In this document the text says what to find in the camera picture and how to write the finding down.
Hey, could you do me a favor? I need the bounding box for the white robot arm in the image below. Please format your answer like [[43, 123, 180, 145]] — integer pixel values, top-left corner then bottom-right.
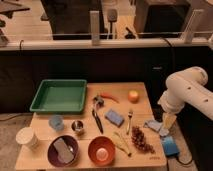
[[158, 66, 213, 129]]

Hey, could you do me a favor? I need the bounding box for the white paper cup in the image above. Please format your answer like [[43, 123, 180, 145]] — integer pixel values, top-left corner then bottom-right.
[[16, 127, 38, 148]]

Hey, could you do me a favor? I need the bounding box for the green plastic tray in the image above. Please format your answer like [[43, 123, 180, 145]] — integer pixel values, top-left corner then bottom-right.
[[30, 79, 87, 114]]

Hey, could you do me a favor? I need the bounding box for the black handled can opener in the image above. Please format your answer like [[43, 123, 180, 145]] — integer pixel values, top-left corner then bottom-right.
[[92, 95, 104, 132]]

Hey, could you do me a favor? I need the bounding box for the purple bowl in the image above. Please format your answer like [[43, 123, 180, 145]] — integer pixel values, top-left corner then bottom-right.
[[47, 135, 79, 167]]

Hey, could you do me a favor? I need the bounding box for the grey blue cloth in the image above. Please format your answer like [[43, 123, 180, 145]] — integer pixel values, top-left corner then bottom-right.
[[144, 120, 169, 137]]

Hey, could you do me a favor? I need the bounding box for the bunch of dark grapes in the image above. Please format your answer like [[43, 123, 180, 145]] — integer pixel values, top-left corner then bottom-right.
[[131, 126, 155, 154]]

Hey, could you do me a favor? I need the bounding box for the blue box on floor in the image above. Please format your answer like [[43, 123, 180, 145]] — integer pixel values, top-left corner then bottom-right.
[[161, 136, 179, 157]]

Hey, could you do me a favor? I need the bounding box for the blue plastic cup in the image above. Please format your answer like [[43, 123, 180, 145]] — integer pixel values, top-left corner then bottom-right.
[[49, 115, 64, 131]]

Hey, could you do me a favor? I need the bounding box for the blue sponge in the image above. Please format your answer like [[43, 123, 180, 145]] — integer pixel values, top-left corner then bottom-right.
[[105, 109, 124, 127]]

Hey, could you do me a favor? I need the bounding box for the grey sponge in bowl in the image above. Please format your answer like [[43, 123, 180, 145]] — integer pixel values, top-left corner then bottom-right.
[[54, 138, 74, 163]]

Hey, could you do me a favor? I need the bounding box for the small metal cup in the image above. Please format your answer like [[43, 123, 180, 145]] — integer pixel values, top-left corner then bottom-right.
[[71, 120, 84, 135]]

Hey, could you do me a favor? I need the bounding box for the metal fork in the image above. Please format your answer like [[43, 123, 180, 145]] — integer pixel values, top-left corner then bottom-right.
[[126, 109, 133, 135]]

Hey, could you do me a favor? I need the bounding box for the red yellow apple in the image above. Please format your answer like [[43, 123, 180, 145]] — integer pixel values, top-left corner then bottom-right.
[[128, 90, 139, 103]]

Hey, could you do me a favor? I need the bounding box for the orange bowl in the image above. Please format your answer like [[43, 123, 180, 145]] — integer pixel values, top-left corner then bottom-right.
[[88, 136, 115, 166]]

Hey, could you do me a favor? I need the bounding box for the wooden table board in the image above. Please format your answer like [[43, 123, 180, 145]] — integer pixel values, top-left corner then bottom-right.
[[15, 82, 167, 171]]

